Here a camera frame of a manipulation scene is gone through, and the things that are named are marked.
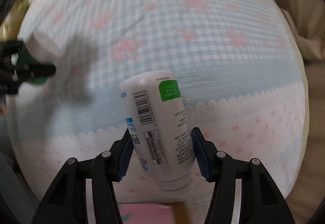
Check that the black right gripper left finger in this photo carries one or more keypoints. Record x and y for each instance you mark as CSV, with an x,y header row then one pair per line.
x,y
65,201

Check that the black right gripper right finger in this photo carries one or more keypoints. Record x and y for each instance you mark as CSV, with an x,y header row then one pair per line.
x,y
261,199

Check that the white round container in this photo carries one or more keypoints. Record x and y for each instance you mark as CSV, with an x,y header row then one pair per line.
x,y
43,49

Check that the white vitamin pill bottle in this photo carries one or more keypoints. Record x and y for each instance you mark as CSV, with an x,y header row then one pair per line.
x,y
158,126

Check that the pink cardboard box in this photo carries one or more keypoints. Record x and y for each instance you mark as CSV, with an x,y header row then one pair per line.
x,y
154,213

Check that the blue pink patterned tablecloth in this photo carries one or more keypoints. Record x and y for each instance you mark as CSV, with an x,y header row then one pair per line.
x,y
239,69

